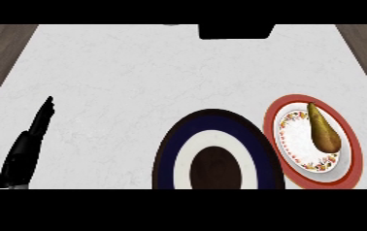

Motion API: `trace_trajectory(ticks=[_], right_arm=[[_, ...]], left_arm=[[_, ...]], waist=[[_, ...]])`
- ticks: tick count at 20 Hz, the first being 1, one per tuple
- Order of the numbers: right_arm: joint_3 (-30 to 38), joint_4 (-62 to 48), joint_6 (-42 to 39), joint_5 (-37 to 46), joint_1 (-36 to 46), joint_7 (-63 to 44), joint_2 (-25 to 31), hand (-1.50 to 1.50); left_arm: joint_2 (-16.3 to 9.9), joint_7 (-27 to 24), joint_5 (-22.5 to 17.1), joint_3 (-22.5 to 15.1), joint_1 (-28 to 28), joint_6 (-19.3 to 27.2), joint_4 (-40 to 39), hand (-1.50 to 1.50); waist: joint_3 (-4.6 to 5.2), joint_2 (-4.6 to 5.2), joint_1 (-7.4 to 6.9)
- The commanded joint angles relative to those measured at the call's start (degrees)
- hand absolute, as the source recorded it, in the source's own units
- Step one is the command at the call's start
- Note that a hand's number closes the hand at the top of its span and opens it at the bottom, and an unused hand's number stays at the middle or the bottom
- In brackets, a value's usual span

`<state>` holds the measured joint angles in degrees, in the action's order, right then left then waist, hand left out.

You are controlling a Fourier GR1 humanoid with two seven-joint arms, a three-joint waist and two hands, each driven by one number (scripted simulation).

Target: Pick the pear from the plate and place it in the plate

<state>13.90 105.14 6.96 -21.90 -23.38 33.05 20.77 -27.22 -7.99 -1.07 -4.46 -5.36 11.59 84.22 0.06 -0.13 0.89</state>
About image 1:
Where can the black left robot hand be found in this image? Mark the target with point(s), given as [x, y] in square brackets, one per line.
[24, 152]

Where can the dark blue white plate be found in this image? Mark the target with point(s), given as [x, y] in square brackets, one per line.
[216, 150]

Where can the red rimmed floral plate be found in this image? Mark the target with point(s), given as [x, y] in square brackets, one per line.
[297, 144]

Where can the olive brown pear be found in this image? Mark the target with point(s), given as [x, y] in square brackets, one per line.
[324, 134]

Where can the black box appliance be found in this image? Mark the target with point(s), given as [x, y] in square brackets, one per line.
[237, 31]

